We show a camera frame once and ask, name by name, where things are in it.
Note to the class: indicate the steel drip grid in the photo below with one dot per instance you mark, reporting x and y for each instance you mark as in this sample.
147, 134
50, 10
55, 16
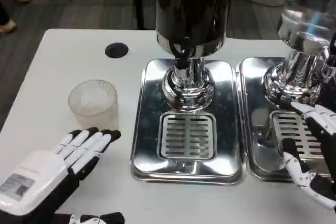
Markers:
187, 136
291, 127

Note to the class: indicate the chrome dispenser tap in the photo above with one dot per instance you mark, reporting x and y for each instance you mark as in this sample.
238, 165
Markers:
329, 61

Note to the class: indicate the clear drink dispenser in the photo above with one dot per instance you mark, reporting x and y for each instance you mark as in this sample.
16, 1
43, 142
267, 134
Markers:
302, 37

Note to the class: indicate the black dispenser tap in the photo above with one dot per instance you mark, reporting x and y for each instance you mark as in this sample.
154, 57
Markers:
181, 57

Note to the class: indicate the clear ribbed glass cup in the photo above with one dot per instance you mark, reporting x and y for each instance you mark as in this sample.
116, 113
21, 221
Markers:
92, 106

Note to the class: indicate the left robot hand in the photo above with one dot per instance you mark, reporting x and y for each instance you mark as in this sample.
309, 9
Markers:
39, 171

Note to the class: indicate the steel drip tray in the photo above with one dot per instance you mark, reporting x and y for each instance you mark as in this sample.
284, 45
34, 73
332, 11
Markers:
228, 129
260, 140

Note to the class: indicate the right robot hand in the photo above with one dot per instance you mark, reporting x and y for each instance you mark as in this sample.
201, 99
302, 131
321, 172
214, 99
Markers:
321, 140

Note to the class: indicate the dark drink dispenser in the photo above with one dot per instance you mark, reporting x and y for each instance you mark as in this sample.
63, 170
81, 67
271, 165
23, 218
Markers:
193, 6

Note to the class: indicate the black furniture frame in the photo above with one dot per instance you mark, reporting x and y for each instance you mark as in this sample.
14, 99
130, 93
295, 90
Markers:
141, 6

